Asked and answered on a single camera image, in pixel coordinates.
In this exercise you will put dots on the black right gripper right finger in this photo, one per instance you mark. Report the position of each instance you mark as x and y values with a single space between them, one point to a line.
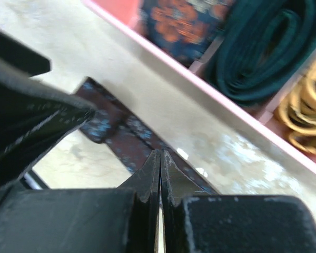
198 220

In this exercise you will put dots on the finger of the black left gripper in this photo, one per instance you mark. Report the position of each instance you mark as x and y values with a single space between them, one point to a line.
34 118
22 57

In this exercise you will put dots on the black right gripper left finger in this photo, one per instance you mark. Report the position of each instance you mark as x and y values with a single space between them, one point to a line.
122 219

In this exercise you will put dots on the maroon blue-flowered tie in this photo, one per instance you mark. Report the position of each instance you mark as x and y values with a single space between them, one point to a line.
126 135

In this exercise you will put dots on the pink divided organizer box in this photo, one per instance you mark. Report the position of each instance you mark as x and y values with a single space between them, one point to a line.
256 126

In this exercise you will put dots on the yellow patterned rolled tie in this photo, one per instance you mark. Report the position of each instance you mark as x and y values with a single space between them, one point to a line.
298 112

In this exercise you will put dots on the navy orange floral rolled tie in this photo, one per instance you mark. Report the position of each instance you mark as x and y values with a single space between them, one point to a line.
184 29

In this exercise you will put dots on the dark green rolled tie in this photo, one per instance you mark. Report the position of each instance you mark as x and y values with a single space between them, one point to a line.
265 43

